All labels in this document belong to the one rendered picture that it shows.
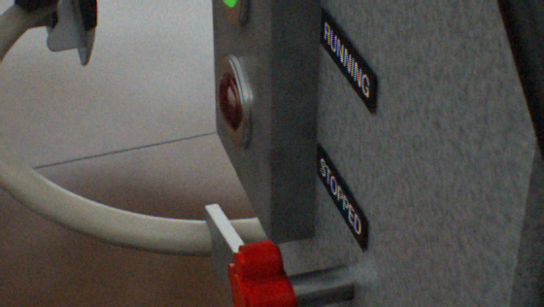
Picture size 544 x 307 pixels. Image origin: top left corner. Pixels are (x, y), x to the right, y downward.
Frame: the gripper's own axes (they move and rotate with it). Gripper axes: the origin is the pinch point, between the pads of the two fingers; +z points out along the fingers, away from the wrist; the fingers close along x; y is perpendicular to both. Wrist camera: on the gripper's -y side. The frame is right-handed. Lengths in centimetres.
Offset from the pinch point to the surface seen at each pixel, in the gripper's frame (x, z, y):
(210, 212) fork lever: 40.1, -7.9, 15.2
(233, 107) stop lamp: 68, -43, 37
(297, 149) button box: 71, -43, 37
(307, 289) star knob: 74, -40, 40
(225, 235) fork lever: 44.4, -9.5, 17.4
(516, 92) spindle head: 82, -53, 41
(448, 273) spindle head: 80, -46, 41
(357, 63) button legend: 74, -48, 38
